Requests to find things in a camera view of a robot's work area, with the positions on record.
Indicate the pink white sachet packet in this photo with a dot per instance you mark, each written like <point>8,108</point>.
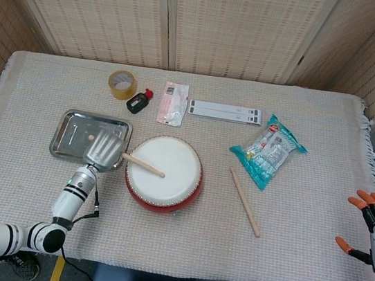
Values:
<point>171,105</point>

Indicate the wooden drumstick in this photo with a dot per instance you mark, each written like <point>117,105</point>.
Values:
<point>244,201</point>
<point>142,165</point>

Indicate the white flat strip black marks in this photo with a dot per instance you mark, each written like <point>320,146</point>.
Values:
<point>220,107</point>
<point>219,115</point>

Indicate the teal clear snack bag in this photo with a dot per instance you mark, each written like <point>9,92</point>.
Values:
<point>269,155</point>

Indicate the red drum white skin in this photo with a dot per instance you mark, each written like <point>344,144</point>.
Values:
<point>167,186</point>

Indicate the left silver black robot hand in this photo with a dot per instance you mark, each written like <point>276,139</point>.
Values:
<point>103,151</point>

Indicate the stainless steel tray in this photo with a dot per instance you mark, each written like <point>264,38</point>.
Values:
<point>73,131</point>

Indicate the yellow packing tape roll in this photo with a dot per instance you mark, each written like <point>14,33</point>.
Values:
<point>120,95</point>

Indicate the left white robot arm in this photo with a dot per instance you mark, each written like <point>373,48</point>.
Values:
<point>71,197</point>

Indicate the white woven tablecloth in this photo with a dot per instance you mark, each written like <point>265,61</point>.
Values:
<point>193,246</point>

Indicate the dark sneaker shoe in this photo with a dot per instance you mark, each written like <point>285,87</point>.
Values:
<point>25,264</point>

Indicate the black and red marker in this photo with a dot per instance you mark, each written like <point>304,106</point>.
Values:
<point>137,102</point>

